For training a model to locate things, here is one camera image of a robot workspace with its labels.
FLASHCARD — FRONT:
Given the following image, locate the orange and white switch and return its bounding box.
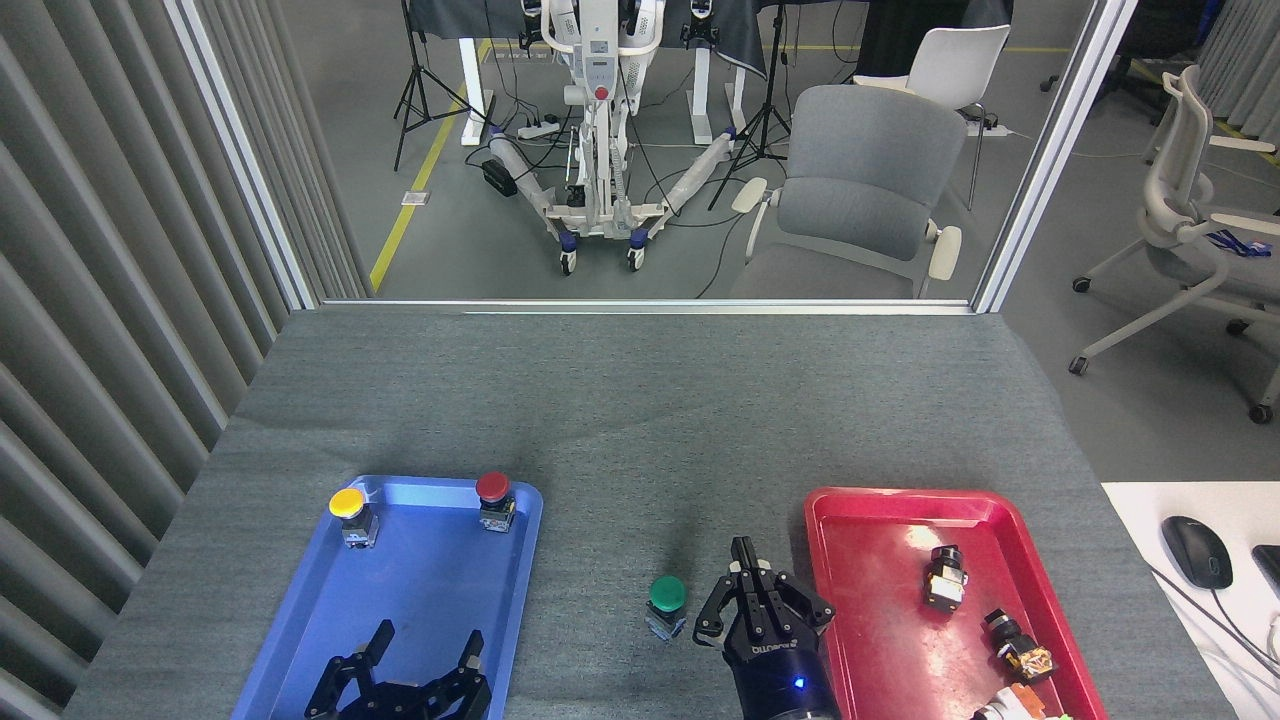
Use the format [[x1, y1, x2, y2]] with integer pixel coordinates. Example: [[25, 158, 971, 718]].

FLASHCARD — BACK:
[[972, 683, 1049, 720]]

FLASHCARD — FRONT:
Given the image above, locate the black tripod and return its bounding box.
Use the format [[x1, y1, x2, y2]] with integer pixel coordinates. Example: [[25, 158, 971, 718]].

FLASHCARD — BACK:
[[708, 0, 791, 211], [393, 0, 491, 171]]

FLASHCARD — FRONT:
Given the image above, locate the black computer mouse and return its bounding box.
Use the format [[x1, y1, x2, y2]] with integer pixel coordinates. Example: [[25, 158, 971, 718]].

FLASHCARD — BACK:
[[1161, 515, 1234, 590]]

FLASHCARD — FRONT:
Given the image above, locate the blue lanyard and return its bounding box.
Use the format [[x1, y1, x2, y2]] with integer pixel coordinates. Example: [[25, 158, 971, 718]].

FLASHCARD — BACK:
[[1205, 229, 1273, 257]]

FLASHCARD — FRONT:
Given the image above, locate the red push button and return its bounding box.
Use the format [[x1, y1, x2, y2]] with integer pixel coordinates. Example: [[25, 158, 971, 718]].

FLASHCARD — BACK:
[[475, 472, 518, 533]]

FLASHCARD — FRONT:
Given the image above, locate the black and silver switch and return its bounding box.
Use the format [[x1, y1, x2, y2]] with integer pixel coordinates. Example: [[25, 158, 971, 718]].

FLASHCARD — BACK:
[[922, 545, 969, 609]]

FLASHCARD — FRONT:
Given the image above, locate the green push button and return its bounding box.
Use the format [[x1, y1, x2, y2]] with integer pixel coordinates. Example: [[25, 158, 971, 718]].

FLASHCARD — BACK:
[[645, 575, 689, 643]]

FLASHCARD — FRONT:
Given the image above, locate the red plastic tray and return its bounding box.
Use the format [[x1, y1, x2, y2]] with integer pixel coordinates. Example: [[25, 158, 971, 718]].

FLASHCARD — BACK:
[[804, 487, 1109, 720]]

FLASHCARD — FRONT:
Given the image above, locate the white stand on wheels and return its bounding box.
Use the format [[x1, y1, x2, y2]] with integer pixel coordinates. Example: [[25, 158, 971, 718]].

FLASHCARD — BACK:
[[487, 0, 739, 276]]

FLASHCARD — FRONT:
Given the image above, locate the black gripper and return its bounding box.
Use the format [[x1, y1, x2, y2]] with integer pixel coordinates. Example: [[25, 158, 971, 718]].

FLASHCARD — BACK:
[[693, 537, 841, 720], [305, 620, 493, 720]]

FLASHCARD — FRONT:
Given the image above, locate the silver post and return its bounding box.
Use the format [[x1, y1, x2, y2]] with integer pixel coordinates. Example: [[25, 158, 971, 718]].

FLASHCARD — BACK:
[[163, 0, 321, 311], [972, 0, 1139, 314]]

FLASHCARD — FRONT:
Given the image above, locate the white mesh office chair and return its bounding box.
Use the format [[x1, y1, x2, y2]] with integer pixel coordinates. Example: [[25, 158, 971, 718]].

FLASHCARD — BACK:
[[1068, 65, 1280, 425]]

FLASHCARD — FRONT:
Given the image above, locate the black and orange switch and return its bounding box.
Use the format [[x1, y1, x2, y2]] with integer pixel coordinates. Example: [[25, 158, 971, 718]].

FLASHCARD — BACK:
[[982, 608, 1058, 685]]

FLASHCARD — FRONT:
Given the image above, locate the white desk leg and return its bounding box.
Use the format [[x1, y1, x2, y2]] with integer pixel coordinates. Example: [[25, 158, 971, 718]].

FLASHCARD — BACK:
[[690, 45, 748, 146], [459, 38, 496, 147]]

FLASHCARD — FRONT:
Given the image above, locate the blue plastic tray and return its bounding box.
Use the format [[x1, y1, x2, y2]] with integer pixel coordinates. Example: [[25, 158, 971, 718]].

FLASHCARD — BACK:
[[230, 475, 544, 720]]

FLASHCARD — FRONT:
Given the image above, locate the yellow push button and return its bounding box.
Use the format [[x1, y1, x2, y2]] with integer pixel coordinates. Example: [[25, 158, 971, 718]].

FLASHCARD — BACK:
[[329, 488, 381, 549]]

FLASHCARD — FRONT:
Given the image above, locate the white plastic chair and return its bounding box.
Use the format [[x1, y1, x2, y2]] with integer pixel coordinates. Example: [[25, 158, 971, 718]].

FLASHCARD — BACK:
[[853, 24, 1012, 211]]

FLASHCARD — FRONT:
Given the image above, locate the grey office chair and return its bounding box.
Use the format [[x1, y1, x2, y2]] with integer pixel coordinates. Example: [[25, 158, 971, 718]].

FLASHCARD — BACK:
[[728, 84, 969, 300]]

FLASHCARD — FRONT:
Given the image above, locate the silver horizontal rail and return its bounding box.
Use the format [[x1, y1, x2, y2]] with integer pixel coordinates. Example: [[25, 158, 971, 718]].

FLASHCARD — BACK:
[[320, 298, 976, 316]]

